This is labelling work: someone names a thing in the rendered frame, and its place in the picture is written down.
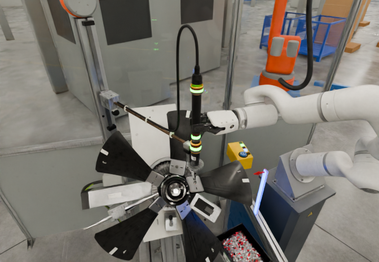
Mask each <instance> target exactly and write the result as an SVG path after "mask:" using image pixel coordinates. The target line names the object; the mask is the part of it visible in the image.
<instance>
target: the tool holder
mask: <svg viewBox="0 0 379 262"><path fill-rule="evenodd" d="M188 142H189V143H190V141H188V140H187V141H186V142H185V143H183V147H184V149H183V151H184V152H185V153H186V161H187V168H188V169H189V170H191V171H200V170H202V169H203V167H204V163H203V161H202V160H201V159H200V160H199V165H198V166H193V165H192V160H191V151H190V145H188V144H187V143H188Z"/></svg>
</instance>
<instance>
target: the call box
mask: <svg viewBox="0 0 379 262"><path fill-rule="evenodd" d="M242 143H243V142H242ZM243 144H244V143H243ZM244 147H246V146H245V145H244ZM246 149H247V148H246ZM247 150H248V149H247ZM240 152H245V151H244V149H243V148H242V146H241V145H240V144H239V142H235V143H228V146H227V155H228V157H229V159H230V161H231V162H233V161H235V160H238V161H240V163H241V164H242V166H243V168H244V169H248V168H251V167H252V162H253V156H252V155H251V154H250V155H248V154H247V155H246V157H242V156H241V155H240ZM246 152H249V151H246Z"/></svg>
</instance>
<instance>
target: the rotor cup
mask: <svg viewBox="0 0 379 262"><path fill-rule="evenodd" d="M163 175H164V176H165V178H164V179H163V181H162V183H163V184H162V183H161V184H160V185H159V187H157V192H158V194H159V196H160V197H162V198H163V200H164V201H165V202H166V203H167V204H169V205H171V206H179V205H181V204H183V203H185V201H186V200H187V199H188V197H189V194H190V186H189V184H188V182H187V181H186V177H185V176H181V175H178V176H177V174H172V173H170V171H168V172H166V173H164V174H163ZM175 188H177V189H178V193H177V194H175V193H174V192H173V190H174V189H175Z"/></svg>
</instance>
